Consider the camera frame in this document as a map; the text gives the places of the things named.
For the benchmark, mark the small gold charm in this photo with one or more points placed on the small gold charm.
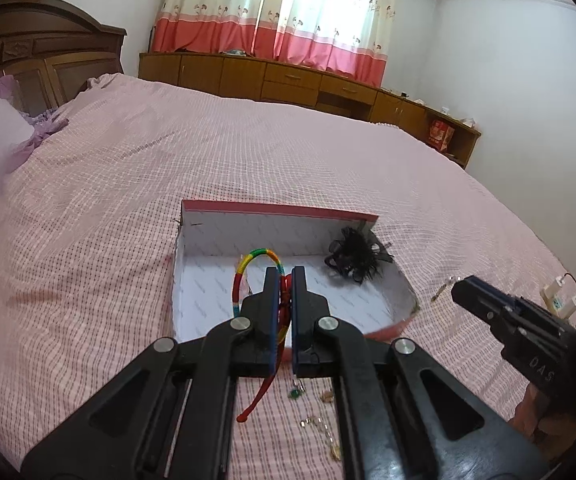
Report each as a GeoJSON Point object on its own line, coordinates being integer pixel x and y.
{"type": "Point", "coordinates": [326, 397]}

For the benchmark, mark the brown wooden headboard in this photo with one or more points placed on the brown wooden headboard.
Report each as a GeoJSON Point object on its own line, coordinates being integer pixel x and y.
{"type": "Point", "coordinates": [42, 50]}

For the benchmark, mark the small gold earrings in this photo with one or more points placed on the small gold earrings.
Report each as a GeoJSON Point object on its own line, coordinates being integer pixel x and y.
{"type": "Point", "coordinates": [311, 421]}

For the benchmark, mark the green bead earring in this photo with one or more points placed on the green bead earring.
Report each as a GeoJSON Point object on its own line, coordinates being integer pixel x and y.
{"type": "Point", "coordinates": [295, 394]}

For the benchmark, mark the pink and cream curtain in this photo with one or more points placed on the pink and cream curtain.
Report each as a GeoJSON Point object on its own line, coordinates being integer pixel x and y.
{"type": "Point", "coordinates": [278, 15]}

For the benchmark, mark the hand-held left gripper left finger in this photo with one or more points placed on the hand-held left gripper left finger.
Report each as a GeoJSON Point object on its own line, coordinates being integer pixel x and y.
{"type": "Point", "coordinates": [271, 310]}

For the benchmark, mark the red bag on shelf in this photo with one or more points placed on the red bag on shelf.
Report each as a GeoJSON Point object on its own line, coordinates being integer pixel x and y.
{"type": "Point", "coordinates": [441, 136]}

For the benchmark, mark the black lace hair flower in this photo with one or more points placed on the black lace hair flower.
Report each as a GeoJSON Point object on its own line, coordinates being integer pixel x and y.
{"type": "Point", "coordinates": [358, 260]}

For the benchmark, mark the red cardboard box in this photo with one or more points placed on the red cardboard box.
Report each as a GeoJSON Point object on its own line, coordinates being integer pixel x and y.
{"type": "Point", "coordinates": [348, 305]}

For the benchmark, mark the thin metal hairpin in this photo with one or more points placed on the thin metal hairpin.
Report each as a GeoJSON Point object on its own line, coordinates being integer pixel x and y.
{"type": "Point", "coordinates": [442, 291]}

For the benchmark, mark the pink checked bedspread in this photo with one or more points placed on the pink checked bedspread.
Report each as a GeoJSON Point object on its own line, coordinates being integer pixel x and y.
{"type": "Point", "coordinates": [117, 210]}

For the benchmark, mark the person's right hand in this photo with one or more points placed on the person's right hand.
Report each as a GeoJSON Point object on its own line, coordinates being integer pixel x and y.
{"type": "Point", "coordinates": [543, 417]}

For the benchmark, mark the gold pendant jewelry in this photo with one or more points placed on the gold pendant jewelry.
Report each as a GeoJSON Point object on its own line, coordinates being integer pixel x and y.
{"type": "Point", "coordinates": [334, 445]}

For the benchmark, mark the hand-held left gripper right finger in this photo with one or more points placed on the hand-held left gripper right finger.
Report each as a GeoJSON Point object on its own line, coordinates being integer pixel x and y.
{"type": "Point", "coordinates": [296, 310]}

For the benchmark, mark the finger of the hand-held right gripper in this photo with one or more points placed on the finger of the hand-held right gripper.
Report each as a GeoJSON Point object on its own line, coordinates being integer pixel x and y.
{"type": "Point", "coordinates": [493, 290]}
{"type": "Point", "coordinates": [473, 305]}

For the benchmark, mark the long wooden cabinet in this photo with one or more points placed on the long wooden cabinet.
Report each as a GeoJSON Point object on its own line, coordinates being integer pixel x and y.
{"type": "Point", "coordinates": [288, 80]}

